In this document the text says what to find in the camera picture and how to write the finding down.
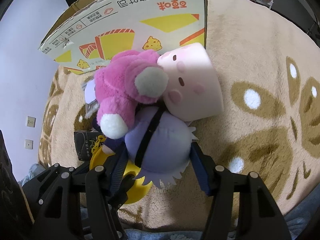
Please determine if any purple plush doll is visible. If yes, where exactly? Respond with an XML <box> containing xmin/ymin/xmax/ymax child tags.
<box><xmin>100</xmin><ymin>106</ymin><xmax>196</xmax><ymax>188</ymax></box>

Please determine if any pink cube pig plush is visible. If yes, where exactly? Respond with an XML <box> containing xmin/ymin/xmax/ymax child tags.
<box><xmin>157</xmin><ymin>42</ymin><xmax>223</xmax><ymax>122</ymax></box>

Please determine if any wall outlet upper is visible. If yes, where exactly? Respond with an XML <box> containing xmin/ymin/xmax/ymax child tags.
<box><xmin>26</xmin><ymin>116</ymin><xmax>36</xmax><ymax>128</ymax></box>

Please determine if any yellow round plush toy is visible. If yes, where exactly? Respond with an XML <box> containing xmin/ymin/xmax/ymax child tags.
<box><xmin>89</xmin><ymin>135</ymin><xmax>153</xmax><ymax>204</ymax></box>

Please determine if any wall outlet lower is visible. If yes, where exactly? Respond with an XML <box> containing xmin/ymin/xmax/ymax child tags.
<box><xmin>24</xmin><ymin>139</ymin><xmax>34</xmax><ymax>150</ymax></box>

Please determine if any clear plastic bag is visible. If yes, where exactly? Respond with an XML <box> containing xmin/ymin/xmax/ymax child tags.
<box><xmin>82</xmin><ymin>79</ymin><xmax>100</xmax><ymax>119</ymax></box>

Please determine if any pink plush bear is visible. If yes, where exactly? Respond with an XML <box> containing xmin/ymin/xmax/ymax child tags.
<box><xmin>94</xmin><ymin>49</ymin><xmax>169</xmax><ymax>139</ymax></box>

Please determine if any black small pouch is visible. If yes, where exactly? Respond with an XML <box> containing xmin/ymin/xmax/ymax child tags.
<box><xmin>74</xmin><ymin>131</ymin><xmax>101</xmax><ymax>161</ymax></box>

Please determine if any printed cardboard box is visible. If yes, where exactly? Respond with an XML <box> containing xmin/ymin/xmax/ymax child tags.
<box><xmin>39</xmin><ymin>0</ymin><xmax>207</xmax><ymax>75</ymax></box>

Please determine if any wall outlet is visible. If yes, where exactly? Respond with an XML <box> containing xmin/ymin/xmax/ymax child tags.
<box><xmin>26</xmin><ymin>116</ymin><xmax>36</xmax><ymax>128</ymax></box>
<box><xmin>24</xmin><ymin>139</ymin><xmax>34</xmax><ymax>150</ymax></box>

